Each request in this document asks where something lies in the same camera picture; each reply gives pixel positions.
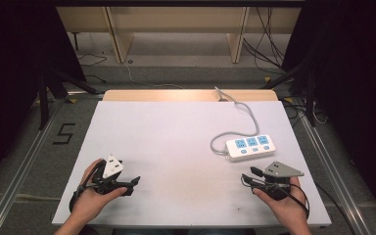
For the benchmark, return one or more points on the person's right hand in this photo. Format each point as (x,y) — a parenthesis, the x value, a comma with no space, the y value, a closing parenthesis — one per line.
(289,209)

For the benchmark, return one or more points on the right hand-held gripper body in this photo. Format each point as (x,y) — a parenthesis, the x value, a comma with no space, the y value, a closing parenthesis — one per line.
(275,182)

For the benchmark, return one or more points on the black metal stand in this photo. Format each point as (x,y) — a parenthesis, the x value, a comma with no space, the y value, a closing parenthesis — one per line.
(302,84)
(57,84)

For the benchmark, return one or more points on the white table board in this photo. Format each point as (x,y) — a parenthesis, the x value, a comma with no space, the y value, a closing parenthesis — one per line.
(176,147)

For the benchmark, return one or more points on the light wooden desk frame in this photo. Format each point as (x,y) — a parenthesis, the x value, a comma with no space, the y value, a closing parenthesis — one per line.
(182,19)

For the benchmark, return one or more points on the aluminium floor rail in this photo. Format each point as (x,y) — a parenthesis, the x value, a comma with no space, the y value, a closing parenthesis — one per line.
(16,176)
(333,169)

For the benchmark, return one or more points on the white power strip blue sockets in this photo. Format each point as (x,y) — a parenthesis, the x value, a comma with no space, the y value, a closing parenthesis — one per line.
(250,147)

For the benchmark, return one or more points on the dark curtain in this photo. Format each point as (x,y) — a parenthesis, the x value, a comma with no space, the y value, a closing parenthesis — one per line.
(16,65)
(352,81)

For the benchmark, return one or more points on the person's left hand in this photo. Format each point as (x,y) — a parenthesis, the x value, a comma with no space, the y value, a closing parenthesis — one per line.
(89,200)

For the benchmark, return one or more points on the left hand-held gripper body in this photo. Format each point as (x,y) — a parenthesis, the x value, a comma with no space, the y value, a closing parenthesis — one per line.
(106,182)

